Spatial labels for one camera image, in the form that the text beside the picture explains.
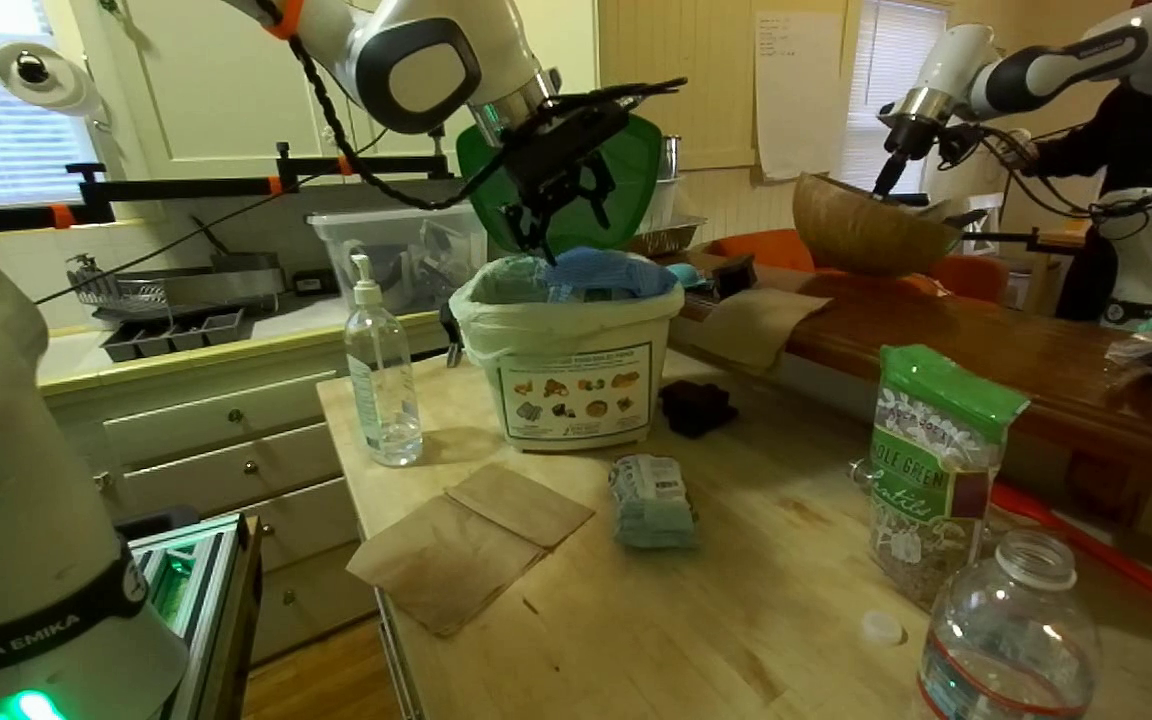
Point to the paper towel roll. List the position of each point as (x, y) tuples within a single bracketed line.
[(48, 81)]

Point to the white compost bin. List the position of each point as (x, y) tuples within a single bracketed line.
[(566, 375)]

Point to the dark cloth on table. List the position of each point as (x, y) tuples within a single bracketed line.
[(693, 410)]

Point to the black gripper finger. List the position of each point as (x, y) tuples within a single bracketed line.
[(599, 187), (540, 230)]

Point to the black ice cube tray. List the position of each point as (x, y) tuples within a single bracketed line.
[(160, 336)]

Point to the clear plastic storage tub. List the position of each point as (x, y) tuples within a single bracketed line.
[(417, 257)]

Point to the green snack bag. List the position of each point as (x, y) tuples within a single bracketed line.
[(938, 446)]

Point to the blue cloth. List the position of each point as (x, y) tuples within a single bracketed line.
[(599, 272)]

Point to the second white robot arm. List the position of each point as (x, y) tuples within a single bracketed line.
[(967, 81)]

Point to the brown paper bag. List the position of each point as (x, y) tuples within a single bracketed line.
[(750, 330)]

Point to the green bin lid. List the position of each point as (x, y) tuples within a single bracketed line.
[(508, 230)]

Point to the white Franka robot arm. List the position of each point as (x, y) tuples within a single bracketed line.
[(79, 620)]

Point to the wooden bowl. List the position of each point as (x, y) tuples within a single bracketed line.
[(858, 233)]

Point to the clear plastic water bottle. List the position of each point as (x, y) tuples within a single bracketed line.
[(1008, 637)]

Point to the brown paper napkin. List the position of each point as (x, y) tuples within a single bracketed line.
[(466, 544)]

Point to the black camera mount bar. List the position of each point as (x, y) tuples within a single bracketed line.
[(288, 175)]

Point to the orange couch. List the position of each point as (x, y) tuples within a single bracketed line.
[(949, 277)]

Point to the white bottle cap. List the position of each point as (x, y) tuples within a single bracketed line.
[(880, 626)]

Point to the small plastic wrapped packet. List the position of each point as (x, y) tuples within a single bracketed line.
[(649, 505)]

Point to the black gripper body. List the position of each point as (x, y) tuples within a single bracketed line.
[(546, 157)]

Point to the clear pump soap bottle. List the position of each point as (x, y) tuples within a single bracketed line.
[(380, 375)]

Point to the metal rail green box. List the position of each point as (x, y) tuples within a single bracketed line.
[(207, 580)]

